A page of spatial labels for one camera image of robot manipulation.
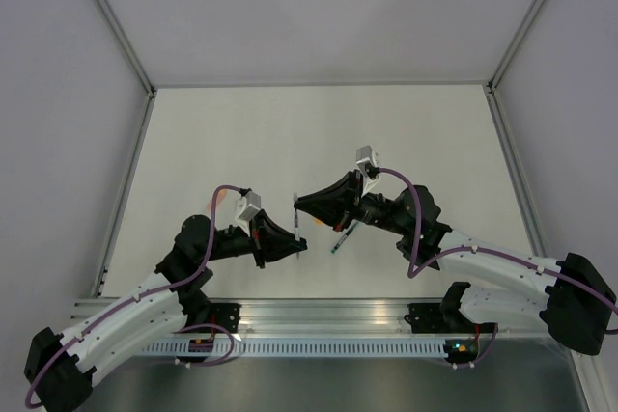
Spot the aluminium frame post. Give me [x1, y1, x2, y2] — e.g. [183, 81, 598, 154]
[485, 0, 578, 297]
[90, 0, 157, 298]

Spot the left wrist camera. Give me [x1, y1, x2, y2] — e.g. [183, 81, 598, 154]
[235, 189, 262, 225]

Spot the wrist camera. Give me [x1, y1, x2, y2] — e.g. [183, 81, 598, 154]
[355, 145, 380, 196]
[235, 189, 262, 225]

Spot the grey purple pen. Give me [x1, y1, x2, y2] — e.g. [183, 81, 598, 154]
[293, 209, 301, 259]

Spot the green pen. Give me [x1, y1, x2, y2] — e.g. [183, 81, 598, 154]
[330, 221, 359, 255]

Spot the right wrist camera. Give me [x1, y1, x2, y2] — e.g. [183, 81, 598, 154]
[355, 145, 380, 196]

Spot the left aluminium frame post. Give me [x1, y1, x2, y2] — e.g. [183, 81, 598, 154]
[90, 0, 157, 298]

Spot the right aluminium frame post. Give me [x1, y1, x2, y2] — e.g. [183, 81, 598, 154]
[485, 0, 578, 297]

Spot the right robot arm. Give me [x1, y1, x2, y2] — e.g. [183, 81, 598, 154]
[295, 168, 617, 356]

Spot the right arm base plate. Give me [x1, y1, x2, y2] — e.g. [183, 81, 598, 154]
[404, 303, 495, 335]

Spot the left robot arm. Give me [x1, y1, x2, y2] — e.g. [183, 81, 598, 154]
[24, 211, 307, 411]

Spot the white slotted cable duct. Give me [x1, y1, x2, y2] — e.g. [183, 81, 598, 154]
[137, 336, 448, 359]

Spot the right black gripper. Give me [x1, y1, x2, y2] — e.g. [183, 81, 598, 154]
[294, 171, 407, 237]

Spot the aluminium mounting rail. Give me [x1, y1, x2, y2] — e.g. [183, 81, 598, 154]
[71, 298, 593, 339]

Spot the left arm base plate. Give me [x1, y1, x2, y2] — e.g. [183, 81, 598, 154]
[206, 303, 241, 334]

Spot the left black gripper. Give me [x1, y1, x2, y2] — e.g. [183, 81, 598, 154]
[200, 209, 308, 269]

